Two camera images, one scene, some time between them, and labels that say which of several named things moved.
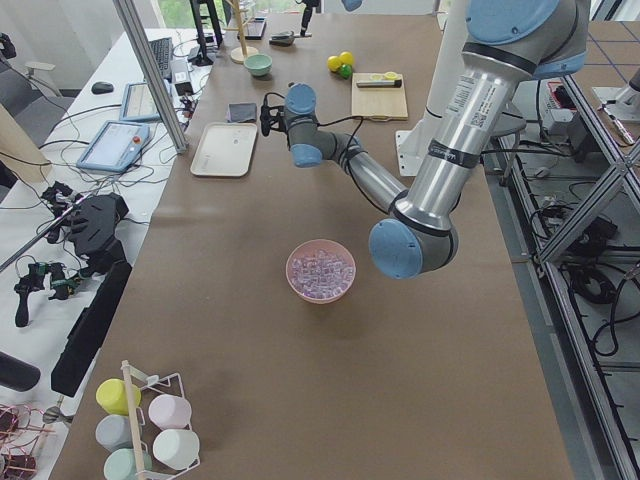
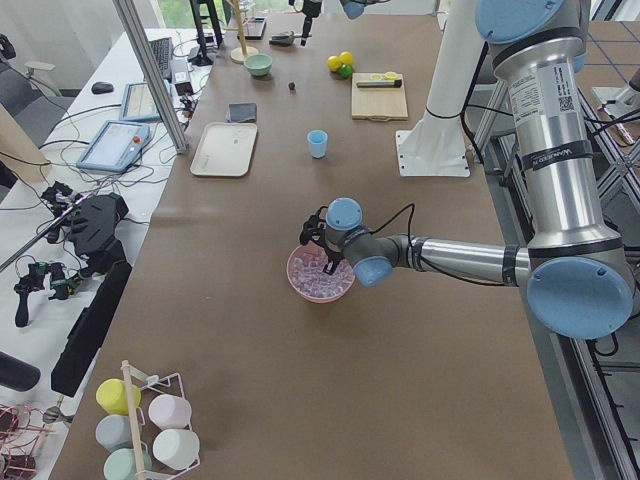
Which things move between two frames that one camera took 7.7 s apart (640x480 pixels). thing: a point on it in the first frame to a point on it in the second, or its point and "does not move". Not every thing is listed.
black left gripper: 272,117 to 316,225
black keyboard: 163,54 does not move
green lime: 345,71 does not move
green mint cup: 120,464 does not move
